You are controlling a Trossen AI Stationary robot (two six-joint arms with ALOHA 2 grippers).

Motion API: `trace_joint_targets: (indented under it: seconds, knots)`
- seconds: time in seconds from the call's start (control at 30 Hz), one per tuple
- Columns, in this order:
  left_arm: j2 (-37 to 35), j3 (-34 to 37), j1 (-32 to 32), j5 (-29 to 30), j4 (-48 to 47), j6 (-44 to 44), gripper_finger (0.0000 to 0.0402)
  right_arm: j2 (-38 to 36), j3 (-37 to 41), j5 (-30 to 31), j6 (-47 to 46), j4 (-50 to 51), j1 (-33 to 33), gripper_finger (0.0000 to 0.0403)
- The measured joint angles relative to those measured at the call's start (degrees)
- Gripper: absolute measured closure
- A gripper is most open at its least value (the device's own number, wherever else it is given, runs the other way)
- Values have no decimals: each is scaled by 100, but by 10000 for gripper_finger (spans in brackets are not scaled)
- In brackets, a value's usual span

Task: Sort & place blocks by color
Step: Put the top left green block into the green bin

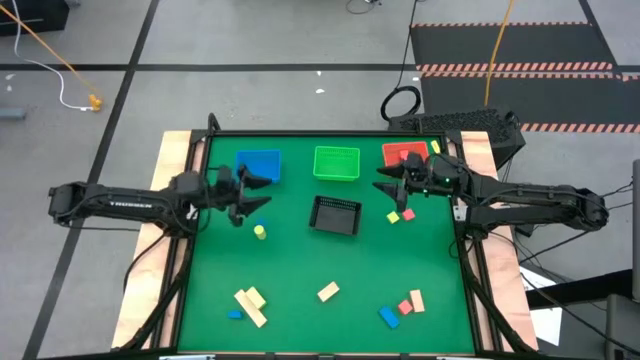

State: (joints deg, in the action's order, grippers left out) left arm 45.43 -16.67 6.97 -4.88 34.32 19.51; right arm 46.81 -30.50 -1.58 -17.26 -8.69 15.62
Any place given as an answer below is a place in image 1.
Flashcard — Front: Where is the black perforated computer case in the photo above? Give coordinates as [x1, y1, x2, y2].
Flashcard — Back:
[388, 107, 527, 169]

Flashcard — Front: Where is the blue plastic basket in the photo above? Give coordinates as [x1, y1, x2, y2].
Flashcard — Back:
[234, 149, 283, 184]

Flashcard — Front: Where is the green plastic basket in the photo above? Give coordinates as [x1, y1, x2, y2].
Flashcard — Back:
[312, 145, 362, 182]

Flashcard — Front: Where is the green table mat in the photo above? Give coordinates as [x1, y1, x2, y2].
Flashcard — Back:
[178, 134, 476, 354]

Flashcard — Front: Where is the yellow floor cable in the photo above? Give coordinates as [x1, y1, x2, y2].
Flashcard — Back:
[0, 3, 99, 101]

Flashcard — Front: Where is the red plastic basket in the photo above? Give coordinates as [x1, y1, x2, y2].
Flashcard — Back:
[381, 141, 431, 169]

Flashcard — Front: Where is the yellow hanging cable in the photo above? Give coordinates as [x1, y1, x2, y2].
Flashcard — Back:
[483, 0, 516, 107]

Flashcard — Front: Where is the black hazard-striped floor mat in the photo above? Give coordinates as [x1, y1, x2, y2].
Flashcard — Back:
[409, 21, 640, 134]

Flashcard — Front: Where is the black floor bar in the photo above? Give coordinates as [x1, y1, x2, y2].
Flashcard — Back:
[524, 269, 634, 309]

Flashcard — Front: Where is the black plastic basket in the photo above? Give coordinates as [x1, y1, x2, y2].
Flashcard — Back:
[308, 195, 363, 236]

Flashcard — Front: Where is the black table frame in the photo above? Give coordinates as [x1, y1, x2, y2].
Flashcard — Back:
[112, 112, 539, 360]

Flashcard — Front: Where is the thin black floor cable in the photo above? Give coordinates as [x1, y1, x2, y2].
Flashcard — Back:
[344, 0, 384, 15]

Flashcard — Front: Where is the light wooden table board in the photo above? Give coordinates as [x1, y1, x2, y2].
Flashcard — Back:
[447, 130, 540, 351]
[110, 130, 209, 350]

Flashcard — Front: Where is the white floor cable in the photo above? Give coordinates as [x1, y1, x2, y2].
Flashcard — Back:
[12, 0, 94, 111]

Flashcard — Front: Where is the blue rectangular block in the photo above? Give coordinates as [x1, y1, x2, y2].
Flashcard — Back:
[377, 305, 401, 330]

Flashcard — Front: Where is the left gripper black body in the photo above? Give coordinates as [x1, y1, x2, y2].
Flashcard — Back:
[199, 166, 245, 215]

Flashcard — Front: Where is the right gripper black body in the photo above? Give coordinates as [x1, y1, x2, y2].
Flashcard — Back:
[405, 152, 464, 197]

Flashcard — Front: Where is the black cabinet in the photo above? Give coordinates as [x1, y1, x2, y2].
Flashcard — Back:
[0, 0, 70, 37]

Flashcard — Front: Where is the white paper sheet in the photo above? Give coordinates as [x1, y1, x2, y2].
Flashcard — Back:
[519, 266, 564, 347]

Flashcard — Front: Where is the black coiled cable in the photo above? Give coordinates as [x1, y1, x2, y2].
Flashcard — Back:
[380, 0, 423, 123]

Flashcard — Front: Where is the pale yellow rectangular block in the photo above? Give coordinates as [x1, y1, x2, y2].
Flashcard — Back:
[244, 285, 268, 310]

